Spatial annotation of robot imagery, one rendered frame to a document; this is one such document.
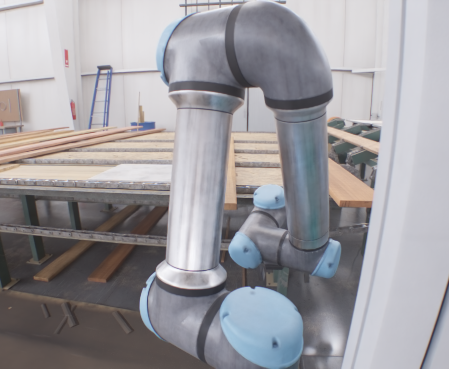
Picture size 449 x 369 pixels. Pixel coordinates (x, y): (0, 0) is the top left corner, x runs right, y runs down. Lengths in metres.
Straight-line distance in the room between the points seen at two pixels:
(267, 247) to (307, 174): 0.21
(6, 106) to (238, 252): 9.78
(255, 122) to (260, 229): 6.27
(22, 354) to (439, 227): 1.91
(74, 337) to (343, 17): 7.75
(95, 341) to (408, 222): 1.78
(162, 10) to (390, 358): 8.13
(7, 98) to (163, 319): 9.82
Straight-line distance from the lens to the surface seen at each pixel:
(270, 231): 0.61
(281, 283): 1.74
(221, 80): 0.42
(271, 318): 0.43
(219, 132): 0.43
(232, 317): 0.42
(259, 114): 6.85
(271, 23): 0.39
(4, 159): 2.74
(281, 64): 0.38
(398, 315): 0.22
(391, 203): 0.21
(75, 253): 2.82
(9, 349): 2.02
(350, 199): 1.24
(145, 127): 6.95
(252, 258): 0.61
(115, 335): 1.87
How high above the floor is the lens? 1.23
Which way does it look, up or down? 15 degrees down
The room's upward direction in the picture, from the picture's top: straight up
